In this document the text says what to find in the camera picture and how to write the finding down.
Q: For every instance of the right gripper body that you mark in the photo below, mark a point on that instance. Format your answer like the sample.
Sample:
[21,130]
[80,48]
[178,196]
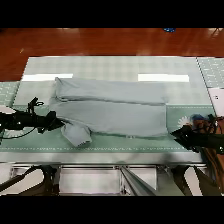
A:
[188,138]

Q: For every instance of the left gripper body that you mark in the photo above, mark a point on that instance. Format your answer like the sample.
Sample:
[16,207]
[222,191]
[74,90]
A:
[50,121]

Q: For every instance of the light blue shirt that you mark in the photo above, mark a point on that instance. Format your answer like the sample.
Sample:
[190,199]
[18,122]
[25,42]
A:
[113,113]

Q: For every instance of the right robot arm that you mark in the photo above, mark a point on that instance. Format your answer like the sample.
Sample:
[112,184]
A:
[213,141]

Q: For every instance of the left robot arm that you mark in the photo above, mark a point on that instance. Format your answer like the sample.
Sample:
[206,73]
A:
[16,120]

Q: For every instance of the blue garment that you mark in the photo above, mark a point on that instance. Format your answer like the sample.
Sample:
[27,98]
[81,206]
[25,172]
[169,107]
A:
[198,117]

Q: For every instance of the brown garment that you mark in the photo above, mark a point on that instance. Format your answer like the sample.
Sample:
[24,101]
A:
[216,166]

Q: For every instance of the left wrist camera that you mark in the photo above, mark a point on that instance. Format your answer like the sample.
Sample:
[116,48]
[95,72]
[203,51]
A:
[33,106]

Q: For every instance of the silver frame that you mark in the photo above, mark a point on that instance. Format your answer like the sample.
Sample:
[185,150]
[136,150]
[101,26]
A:
[140,186]

